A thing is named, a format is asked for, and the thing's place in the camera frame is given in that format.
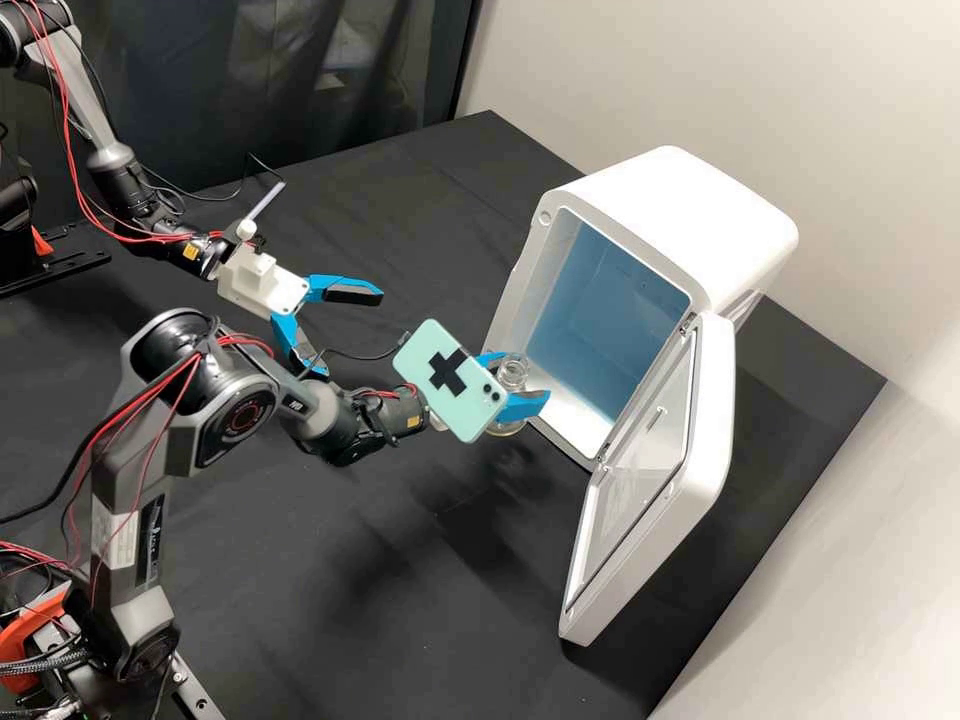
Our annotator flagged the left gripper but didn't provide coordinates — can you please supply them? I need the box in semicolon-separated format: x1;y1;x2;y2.
215;244;386;379

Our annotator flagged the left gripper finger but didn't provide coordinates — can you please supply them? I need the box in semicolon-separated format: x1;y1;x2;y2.
500;388;552;428

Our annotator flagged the clear flask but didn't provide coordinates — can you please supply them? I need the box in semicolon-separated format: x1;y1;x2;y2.
483;359;532;439

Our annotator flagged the incubator door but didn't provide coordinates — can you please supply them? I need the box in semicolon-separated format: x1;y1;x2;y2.
557;312;737;647

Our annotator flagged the white incubator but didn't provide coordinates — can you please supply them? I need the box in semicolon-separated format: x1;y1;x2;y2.
487;145;799;468

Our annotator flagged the right wrist camera phone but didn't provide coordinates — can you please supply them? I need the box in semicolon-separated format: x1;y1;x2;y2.
392;318;513;446

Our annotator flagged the black cable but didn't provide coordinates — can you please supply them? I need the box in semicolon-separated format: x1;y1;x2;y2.
296;338;400;363
138;152;279;204

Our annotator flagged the black mounting rail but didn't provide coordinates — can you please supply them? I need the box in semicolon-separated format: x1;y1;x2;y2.
0;243;114;298

